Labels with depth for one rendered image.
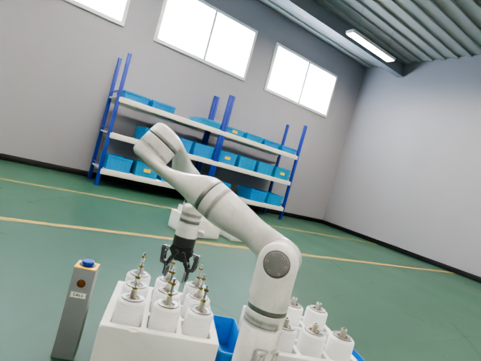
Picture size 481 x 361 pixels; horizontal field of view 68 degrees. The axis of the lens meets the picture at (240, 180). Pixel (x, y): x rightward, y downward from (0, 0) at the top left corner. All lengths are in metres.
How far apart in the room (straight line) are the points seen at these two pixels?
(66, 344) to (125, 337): 0.22
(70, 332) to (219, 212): 0.76
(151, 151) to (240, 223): 0.28
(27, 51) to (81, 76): 0.75
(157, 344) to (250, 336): 0.51
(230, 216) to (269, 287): 0.18
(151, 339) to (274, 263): 0.62
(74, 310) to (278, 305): 0.77
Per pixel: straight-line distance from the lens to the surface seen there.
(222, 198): 0.83
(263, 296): 0.81
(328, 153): 8.88
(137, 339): 1.29
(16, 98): 6.09
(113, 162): 5.57
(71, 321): 1.38
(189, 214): 1.19
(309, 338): 1.43
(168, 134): 0.91
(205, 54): 6.84
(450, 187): 7.64
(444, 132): 7.98
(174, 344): 1.29
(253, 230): 0.85
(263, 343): 0.85
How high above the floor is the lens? 0.76
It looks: 2 degrees down
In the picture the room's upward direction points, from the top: 15 degrees clockwise
